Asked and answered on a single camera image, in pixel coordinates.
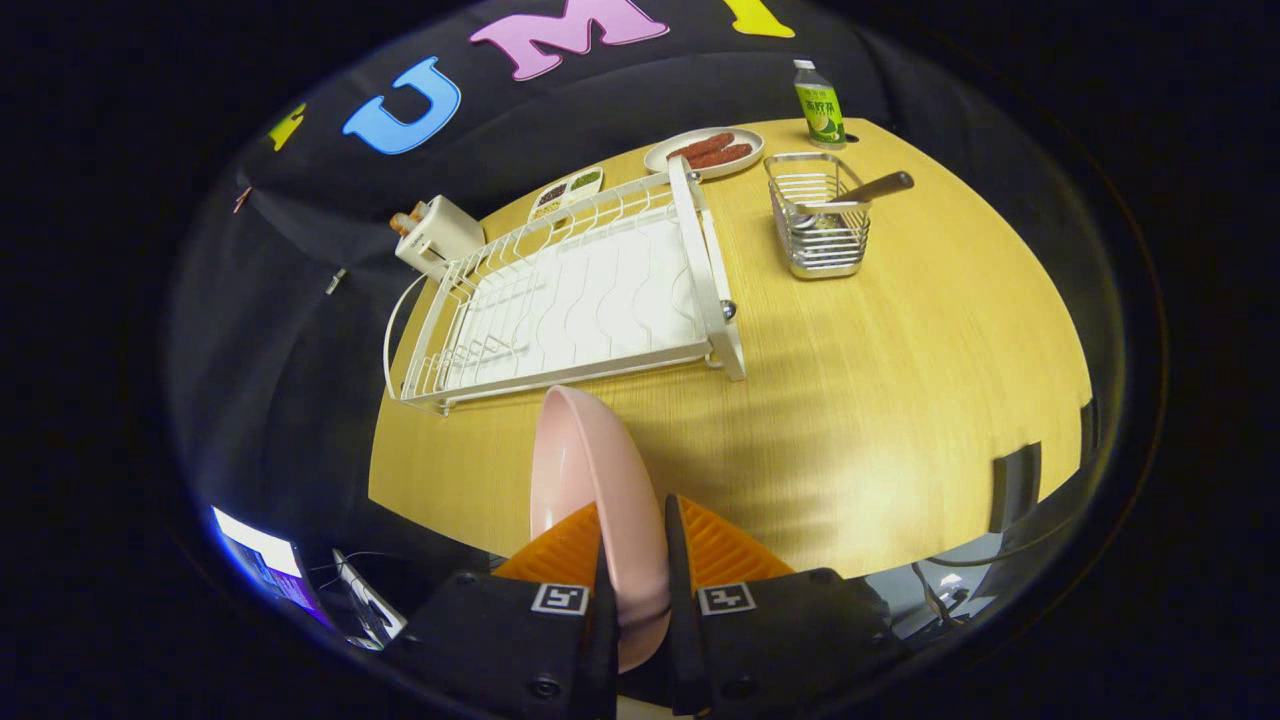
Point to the computer monitor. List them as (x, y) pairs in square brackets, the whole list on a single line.
[(262, 560)]

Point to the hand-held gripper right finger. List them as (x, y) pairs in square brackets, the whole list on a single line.
[(678, 640)]

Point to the green drink bottle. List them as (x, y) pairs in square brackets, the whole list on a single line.
[(820, 105)]

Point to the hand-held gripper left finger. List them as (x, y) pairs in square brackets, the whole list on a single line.
[(607, 640)]

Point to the pink plate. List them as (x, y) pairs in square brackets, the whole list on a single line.
[(590, 470)]

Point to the white divided grain tray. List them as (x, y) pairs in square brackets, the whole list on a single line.
[(565, 192)]

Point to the red clip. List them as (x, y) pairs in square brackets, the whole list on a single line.
[(242, 199)]

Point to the silver clip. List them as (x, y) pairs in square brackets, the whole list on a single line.
[(335, 282)]

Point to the white toaster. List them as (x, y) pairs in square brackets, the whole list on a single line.
[(445, 235)]

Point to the toast slice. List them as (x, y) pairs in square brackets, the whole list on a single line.
[(400, 225), (412, 212)]

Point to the white sausage plate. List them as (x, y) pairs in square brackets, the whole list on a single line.
[(660, 158)]

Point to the white stand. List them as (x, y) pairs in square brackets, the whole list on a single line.
[(370, 605)]

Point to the black backdrop cloth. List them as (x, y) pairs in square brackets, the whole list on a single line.
[(300, 330)]

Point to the red sausage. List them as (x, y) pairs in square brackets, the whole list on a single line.
[(722, 156), (700, 146)]

